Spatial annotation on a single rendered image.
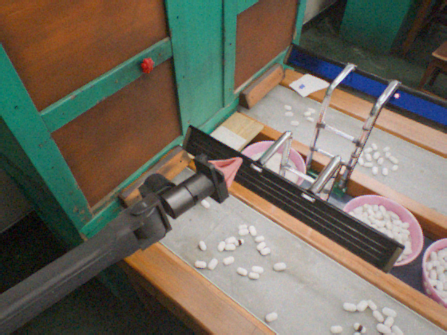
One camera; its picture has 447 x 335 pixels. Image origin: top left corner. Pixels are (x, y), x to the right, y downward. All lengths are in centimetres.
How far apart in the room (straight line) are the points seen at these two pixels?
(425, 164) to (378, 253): 79
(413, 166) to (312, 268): 64
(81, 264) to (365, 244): 59
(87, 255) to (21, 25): 46
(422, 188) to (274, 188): 76
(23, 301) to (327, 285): 83
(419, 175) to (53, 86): 129
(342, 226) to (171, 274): 54
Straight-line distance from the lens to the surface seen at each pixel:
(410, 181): 150
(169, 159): 124
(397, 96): 125
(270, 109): 162
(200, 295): 108
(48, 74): 86
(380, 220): 135
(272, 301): 111
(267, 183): 88
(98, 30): 90
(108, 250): 66
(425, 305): 122
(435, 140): 167
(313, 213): 85
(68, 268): 66
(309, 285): 114
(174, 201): 68
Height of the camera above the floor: 178
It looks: 50 degrees down
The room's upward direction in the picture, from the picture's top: straight up
